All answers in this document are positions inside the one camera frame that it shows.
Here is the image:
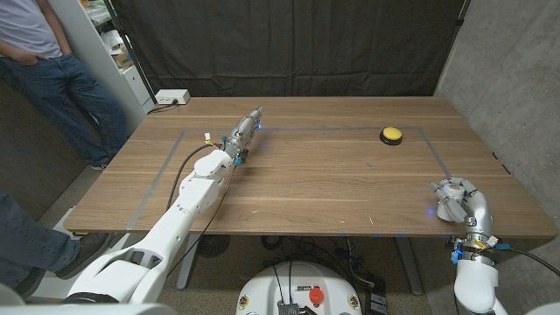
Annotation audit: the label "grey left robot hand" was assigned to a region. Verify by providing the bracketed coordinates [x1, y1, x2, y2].
[222, 103, 265, 167]

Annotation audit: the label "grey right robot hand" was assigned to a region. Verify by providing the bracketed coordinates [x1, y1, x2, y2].
[428, 176, 494, 241]

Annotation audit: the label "white tape roll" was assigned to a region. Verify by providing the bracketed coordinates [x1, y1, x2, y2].
[436, 181, 466, 222]

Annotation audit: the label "yellow button black base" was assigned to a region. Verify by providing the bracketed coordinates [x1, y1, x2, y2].
[378, 126, 404, 147]

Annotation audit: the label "white power strip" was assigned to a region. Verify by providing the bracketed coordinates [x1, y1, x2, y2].
[155, 88, 192, 106]

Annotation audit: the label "grey table leg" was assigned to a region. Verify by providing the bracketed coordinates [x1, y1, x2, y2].
[393, 235, 424, 297]
[177, 234, 202, 291]

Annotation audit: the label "black backdrop curtain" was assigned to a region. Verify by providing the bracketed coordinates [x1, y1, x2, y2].
[108, 0, 469, 98]

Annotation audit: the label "black round fan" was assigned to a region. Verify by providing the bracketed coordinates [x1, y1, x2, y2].
[196, 234, 232, 258]

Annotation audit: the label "backdrop stand pole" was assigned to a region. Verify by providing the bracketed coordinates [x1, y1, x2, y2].
[454, 0, 473, 25]
[102, 0, 158, 105]

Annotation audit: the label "black power brick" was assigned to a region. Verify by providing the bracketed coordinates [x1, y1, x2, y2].
[365, 279, 389, 315]

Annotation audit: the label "brown cardboard box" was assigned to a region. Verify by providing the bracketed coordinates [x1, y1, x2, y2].
[111, 46, 135, 70]

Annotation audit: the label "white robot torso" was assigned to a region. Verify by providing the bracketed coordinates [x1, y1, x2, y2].
[235, 261, 363, 315]

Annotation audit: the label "white shelf cabinet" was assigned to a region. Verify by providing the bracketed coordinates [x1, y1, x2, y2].
[47, 0, 157, 128]

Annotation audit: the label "person grey shirt jeans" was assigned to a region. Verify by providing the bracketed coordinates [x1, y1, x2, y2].
[0, 0, 130, 172]

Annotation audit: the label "person jeans dark shoes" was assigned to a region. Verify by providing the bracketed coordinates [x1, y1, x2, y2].
[0, 190, 110, 303]

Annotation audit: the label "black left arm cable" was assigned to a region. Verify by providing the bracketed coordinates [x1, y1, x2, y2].
[164, 143, 222, 212]

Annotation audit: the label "black power strip cable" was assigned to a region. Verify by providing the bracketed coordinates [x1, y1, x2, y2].
[146, 99, 179, 116]

